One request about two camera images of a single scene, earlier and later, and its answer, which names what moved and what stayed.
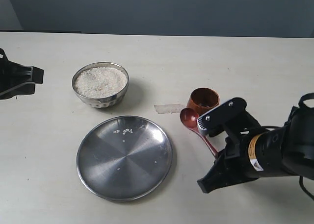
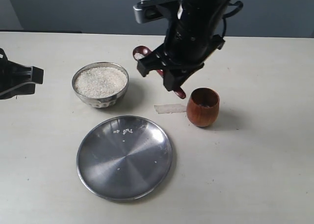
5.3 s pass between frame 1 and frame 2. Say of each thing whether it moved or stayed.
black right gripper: moved
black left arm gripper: stayed
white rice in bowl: stayed
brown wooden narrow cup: stayed
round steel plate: stayed
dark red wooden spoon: moved
